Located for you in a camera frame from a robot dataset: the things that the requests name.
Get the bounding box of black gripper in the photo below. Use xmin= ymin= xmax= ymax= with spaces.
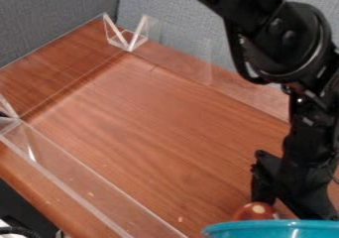
xmin=252 ymin=139 xmax=339 ymax=221

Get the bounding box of red and white toy mushroom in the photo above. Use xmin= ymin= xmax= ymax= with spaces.
xmin=233 ymin=202 xmax=278 ymax=220

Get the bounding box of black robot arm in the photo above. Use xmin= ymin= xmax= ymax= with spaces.
xmin=199 ymin=0 xmax=339 ymax=221

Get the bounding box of blue plastic bowl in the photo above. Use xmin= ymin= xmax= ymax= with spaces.
xmin=202 ymin=220 xmax=339 ymax=238

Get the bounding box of clear acrylic front barrier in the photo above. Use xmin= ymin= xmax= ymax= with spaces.
xmin=0 ymin=95 xmax=189 ymax=238

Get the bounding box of clear acrylic barrier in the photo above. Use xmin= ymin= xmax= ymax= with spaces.
xmin=0 ymin=95 xmax=189 ymax=238
xmin=102 ymin=14 xmax=289 ymax=122

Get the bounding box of clear acrylic back barrier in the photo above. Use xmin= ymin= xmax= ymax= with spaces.
xmin=102 ymin=14 xmax=289 ymax=122

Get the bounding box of black and white corner object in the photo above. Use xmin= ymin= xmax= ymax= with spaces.
xmin=0 ymin=179 xmax=74 ymax=238

